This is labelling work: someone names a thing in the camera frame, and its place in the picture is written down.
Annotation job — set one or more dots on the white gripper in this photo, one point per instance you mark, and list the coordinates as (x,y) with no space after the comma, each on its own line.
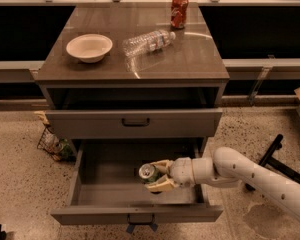
(182,172)

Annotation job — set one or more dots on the green soda can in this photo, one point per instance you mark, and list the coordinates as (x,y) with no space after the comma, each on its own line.
(149,174)

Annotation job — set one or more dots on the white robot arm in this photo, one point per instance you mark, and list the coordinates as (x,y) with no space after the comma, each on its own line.
(223,169)

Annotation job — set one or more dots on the closed grey middle drawer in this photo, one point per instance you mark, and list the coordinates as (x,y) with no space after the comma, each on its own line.
(134,124)

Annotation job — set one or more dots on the open grey bottom drawer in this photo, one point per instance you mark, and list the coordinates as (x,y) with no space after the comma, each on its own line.
(106,189)

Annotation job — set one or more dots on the grey drawer cabinet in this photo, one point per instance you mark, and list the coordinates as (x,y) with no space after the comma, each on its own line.
(187,74)

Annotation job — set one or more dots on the red crushed soda can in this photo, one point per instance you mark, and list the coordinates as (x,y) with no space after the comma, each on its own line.
(179,13)

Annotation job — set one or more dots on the black stand leg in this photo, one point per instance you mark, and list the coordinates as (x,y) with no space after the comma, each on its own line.
(268,159)

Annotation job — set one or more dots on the clear plastic water bottle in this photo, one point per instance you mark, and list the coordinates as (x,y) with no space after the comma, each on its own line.
(147,43)

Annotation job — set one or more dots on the white paper bowl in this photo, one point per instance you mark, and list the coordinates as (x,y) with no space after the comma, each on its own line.
(89,48)

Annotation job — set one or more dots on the wire basket with bottles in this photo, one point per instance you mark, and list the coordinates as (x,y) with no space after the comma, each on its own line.
(58,149)

